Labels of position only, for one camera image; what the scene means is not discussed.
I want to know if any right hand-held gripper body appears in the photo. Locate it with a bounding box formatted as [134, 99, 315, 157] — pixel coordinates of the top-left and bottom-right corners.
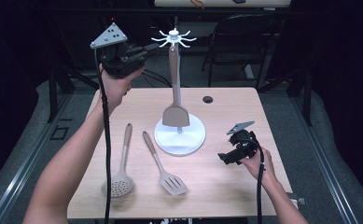
[226, 120, 259, 161]

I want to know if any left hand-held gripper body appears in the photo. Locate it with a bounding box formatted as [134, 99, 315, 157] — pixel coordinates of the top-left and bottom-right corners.
[90, 21, 146, 78]

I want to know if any white utensil rack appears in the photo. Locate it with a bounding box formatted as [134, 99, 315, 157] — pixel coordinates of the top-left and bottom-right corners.
[150, 27, 207, 157]

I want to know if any beige slotted spatula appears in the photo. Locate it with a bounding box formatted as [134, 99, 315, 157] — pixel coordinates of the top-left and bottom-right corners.
[142, 130, 188, 197]

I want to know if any beige solid spatula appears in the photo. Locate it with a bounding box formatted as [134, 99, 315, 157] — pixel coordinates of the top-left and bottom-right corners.
[161, 45, 191, 128]

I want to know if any person's left hand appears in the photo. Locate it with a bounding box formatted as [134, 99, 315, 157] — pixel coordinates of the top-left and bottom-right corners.
[98, 63, 146, 108]

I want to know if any person's right hand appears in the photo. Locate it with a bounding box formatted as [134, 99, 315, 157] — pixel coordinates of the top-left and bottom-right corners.
[239, 148, 276, 188]

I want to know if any black folding chair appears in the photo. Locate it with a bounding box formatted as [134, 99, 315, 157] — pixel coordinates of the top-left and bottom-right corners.
[202, 13, 283, 90]

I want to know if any beige perforated skimmer spoon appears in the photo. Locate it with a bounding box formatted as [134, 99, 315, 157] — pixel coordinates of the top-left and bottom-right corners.
[100, 122, 135, 198]

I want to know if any bundle of black floor cables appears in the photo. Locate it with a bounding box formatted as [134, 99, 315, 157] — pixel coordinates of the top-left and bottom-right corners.
[138, 68, 174, 88]

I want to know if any black metal stand frame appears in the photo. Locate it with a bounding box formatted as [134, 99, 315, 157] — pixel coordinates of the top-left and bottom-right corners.
[47, 62, 104, 124]
[257, 66, 314, 127]

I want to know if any grey metal table bracket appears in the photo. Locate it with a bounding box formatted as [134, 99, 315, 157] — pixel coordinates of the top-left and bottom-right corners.
[289, 192, 308, 207]

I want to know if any aluminium floor rail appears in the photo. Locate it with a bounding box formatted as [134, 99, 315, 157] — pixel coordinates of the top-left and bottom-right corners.
[289, 92, 359, 224]
[0, 92, 75, 224]

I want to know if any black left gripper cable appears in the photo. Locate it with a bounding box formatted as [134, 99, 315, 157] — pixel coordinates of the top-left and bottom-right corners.
[94, 48, 112, 224]

